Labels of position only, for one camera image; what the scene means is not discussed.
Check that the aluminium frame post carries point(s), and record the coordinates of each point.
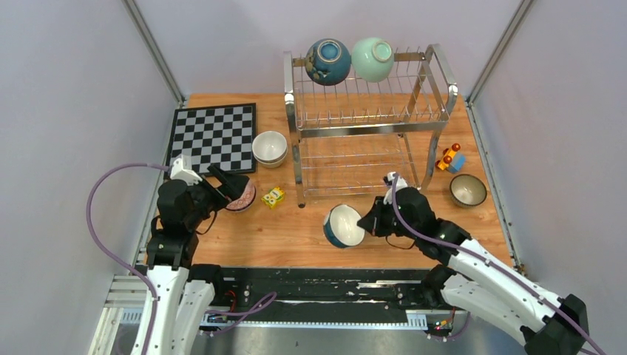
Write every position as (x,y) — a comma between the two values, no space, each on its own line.
(152,46)
(513,26)

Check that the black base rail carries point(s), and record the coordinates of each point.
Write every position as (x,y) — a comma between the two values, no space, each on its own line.
(319,296)

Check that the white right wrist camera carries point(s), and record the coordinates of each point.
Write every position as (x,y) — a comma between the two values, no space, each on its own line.
(394,183)

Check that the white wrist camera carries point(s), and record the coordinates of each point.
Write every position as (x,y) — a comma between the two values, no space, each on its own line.
(181,169)
(394,183)

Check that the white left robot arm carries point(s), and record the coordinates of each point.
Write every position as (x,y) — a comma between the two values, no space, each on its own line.
(179,291)

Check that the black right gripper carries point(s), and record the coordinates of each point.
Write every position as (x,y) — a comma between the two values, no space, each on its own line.
(373,222)

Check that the mint green glazed bowl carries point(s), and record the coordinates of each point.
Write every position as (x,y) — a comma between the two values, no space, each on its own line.
(372,59)

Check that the cream bowl green leaf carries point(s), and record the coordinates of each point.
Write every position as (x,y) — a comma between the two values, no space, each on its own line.
(272,164)

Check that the dark patterned rim bowl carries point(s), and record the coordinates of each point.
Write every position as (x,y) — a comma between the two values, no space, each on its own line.
(467,191)

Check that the black white chessboard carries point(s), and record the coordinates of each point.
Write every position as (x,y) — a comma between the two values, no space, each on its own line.
(215,135)

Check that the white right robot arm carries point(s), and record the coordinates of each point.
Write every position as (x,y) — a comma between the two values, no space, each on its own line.
(469,277)

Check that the yellow green toy block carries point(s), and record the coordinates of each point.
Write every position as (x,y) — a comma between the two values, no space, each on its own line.
(273,197)

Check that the steel two-tier dish rack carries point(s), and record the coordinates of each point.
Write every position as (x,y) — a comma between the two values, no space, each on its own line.
(345,138)

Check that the aluminium left frame post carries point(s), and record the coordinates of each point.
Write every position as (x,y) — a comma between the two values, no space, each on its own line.
(152,46)

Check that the aluminium right frame post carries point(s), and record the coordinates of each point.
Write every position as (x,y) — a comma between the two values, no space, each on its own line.
(513,26)

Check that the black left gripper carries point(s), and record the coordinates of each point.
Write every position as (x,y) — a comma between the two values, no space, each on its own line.
(234,185)

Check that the orange blue toy car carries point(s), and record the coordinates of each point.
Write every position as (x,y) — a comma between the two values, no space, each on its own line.
(452,160)

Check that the plain cream bowl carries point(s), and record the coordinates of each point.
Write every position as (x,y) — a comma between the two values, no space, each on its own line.
(269,146)

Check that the dark blue glazed bowl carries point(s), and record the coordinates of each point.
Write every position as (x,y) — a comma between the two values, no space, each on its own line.
(328,62)

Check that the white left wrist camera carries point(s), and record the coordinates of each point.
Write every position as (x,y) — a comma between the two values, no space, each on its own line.
(181,169)

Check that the teal white striped bowl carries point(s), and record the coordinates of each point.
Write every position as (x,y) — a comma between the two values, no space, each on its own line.
(341,220)

